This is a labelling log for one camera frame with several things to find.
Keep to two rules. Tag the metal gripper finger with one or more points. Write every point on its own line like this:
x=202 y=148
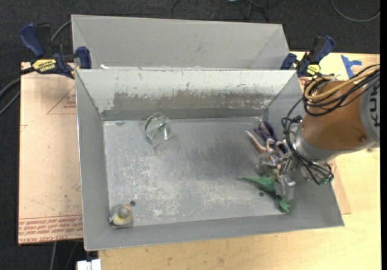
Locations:
x=265 y=166
x=287 y=190

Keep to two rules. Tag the green toy dinosaur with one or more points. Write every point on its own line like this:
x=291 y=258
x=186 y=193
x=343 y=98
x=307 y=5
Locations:
x=265 y=182

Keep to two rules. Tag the purple and pink toy animal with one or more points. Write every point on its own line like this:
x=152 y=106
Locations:
x=267 y=133

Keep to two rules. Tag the grey metal bin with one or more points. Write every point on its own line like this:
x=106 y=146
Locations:
x=193 y=169

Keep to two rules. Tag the clear glass cup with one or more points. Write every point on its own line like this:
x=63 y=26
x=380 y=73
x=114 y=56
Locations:
x=158 y=130

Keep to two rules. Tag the clear cup with yellow ball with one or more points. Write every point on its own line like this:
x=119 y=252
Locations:
x=121 y=216

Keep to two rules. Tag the brown cardboard board red print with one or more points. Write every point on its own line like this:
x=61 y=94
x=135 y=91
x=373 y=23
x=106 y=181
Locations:
x=48 y=154

